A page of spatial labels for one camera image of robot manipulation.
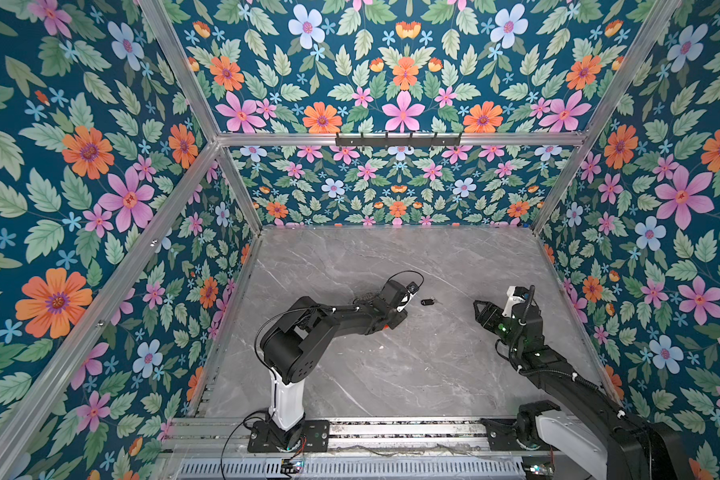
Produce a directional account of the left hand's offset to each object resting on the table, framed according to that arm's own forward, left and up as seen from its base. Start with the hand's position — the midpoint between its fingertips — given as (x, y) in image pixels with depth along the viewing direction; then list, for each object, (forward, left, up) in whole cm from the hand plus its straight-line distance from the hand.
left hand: (402, 299), depth 95 cm
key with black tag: (+1, -9, -4) cm, 10 cm away
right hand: (-7, -22, +7) cm, 24 cm away
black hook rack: (+38, -1, +33) cm, 50 cm away
